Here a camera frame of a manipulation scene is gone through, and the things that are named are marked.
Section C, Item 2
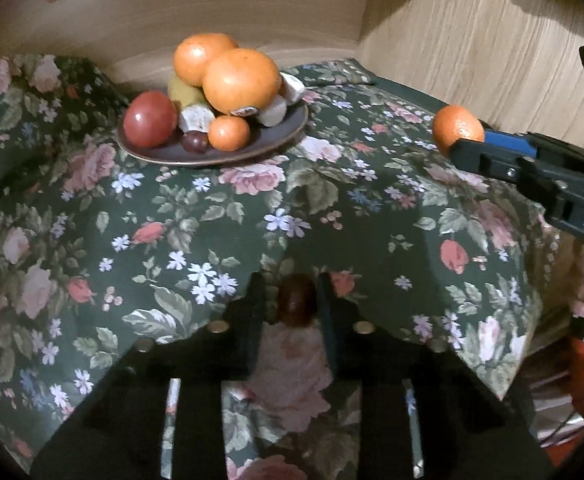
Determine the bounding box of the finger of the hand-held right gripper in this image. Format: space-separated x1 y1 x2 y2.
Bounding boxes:
449 139 580 201
482 129 584 163

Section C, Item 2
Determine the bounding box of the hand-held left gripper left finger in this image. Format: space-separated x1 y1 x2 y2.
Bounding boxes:
29 272 267 480

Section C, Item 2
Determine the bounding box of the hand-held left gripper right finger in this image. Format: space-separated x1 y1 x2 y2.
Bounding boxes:
317 272 557 480

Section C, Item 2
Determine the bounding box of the dark red jujube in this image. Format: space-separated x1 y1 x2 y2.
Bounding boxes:
278 274 317 328

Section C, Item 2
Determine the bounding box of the small mandarin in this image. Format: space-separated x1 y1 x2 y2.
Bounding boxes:
432 105 486 157
208 115 251 152

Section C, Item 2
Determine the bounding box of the dark brown plate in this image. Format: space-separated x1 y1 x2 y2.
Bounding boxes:
114 100 309 167

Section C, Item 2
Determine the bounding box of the dark grape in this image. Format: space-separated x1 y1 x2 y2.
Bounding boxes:
181 130 209 154

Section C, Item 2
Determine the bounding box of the red tomato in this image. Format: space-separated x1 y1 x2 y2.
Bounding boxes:
123 91 179 149

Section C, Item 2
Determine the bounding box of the large orange with sticker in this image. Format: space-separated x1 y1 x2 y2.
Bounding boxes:
202 48 282 115

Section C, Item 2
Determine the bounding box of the dark green floral cloth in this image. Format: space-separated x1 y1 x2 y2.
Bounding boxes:
0 52 584 480

